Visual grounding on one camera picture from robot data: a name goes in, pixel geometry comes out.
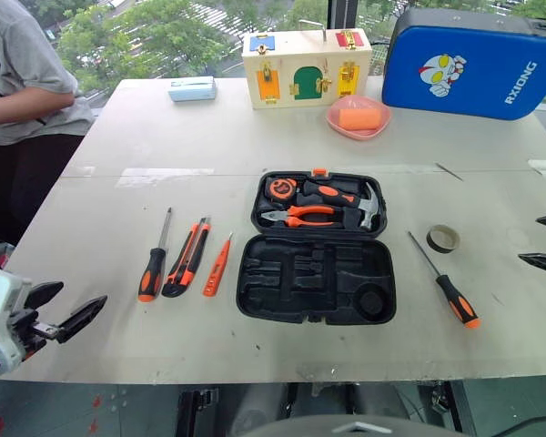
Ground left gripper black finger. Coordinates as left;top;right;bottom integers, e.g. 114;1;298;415
25;280;66;311
56;294;109;345

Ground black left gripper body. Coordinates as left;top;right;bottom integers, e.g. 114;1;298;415
8;308;61;361

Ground thick-shaft screwdriver orange black handle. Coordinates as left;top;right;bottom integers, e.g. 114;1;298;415
137;207;173;304

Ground thin-shaft screwdriver orange black handle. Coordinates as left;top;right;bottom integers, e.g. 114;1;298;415
407;230;482;330

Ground dark tape roll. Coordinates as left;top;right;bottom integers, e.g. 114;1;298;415
426;223;461;255

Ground orange black utility knife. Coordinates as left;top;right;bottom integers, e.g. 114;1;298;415
161;217;212;300

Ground orange voltage tester pen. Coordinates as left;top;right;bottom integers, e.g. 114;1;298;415
202;231;234;298

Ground black tool case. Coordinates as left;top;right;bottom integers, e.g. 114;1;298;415
235;168;398;327

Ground blue case with cartoon print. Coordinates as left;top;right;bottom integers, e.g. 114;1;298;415
380;7;546;122

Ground orange sponge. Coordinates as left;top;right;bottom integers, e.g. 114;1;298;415
337;107;382;131

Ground pink plastic dish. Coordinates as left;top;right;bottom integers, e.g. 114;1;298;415
326;94;392;141

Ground orange black tape measure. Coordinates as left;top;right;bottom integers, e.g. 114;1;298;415
266;177;299;201

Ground person in grey t-shirt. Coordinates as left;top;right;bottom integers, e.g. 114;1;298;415
0;0;96;247

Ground light blue tissue box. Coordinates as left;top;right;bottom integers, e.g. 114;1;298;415
167;76;217;103

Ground dark rounded shape silver chevron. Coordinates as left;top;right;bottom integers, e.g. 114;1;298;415
240;413;442;437

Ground wooden latch box coloured doors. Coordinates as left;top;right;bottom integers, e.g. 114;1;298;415
241;18;373;110

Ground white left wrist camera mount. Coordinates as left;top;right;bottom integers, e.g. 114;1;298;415
0;267;34;375

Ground black table frame bracket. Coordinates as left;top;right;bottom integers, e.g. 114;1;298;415
177;387;219;432
430;381;456;415

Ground claw hammer orange black handle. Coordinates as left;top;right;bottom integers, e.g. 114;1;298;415
299;178;383;231

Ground pliers with orange handles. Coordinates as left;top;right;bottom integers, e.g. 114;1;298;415
259;204;342;229

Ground dark window frame post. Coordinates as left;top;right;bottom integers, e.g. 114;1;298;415
326;0;359;29

